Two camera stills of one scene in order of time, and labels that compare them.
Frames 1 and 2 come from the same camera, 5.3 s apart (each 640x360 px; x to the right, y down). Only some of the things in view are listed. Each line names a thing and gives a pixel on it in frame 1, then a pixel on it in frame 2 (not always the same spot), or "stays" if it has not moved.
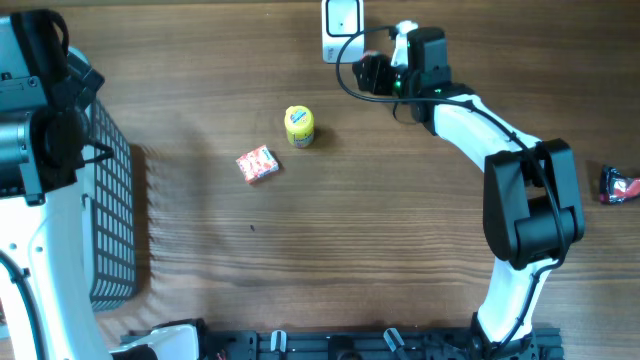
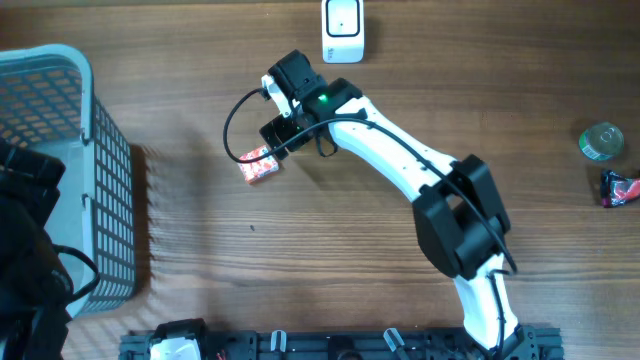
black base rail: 487,342 stays
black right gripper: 376,69 → 284,126
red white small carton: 257,164 stays
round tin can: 371,53 → 603,141
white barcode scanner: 341,20 stays
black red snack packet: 615,188 stays
